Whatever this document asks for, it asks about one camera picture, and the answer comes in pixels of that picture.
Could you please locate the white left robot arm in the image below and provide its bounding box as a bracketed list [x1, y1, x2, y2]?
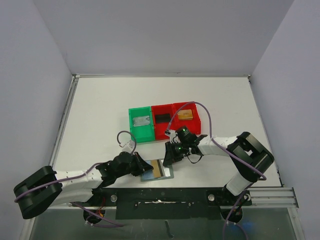
[13, 151, 153, 220]

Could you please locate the red plastic bin right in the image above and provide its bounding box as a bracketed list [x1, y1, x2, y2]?
[170, 103, 202, 135]

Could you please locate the gold card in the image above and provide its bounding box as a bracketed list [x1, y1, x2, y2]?
[150, 159, 164, 178]
[177, 109, 194, 121]

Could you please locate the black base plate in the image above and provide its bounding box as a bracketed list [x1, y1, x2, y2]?
[81, 187, 252, 220]

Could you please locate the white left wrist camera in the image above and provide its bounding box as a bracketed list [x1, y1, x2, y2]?
[119, 140, 136, 155]

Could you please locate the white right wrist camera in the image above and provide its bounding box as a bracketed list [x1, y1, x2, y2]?
[164, 129, 179, 143]

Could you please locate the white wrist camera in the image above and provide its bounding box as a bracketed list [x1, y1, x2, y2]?
[119, 140, 136, 155]
[164, 129, 179, 143]

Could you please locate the black card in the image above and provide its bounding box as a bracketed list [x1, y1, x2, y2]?
[154, 113, 171, 124]

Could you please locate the red plastic bin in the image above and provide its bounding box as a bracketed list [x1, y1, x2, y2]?
[151, 103, 174, 141]
[170, 103, 202, 135]

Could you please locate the red plastic bin middle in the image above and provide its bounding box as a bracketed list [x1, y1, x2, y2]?
[151, 103, 174, 141]

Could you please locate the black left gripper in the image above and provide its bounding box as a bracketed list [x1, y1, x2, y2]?
[116, 151, 153, 178]

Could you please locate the green plastic bin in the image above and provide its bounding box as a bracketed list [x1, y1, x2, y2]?
[128, 106, 155, 143]

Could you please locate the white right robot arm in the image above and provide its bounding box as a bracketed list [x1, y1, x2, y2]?
[163, 126, 275, 205]

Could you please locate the silver VIP card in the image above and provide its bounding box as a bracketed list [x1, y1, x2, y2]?
[132, 115, 151, 127]

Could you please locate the aluminium frame rail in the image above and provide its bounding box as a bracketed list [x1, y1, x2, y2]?
[19, 74, 93, 240]

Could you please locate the grey-green card holder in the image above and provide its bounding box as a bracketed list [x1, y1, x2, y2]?
[140, 159, 174, 182]

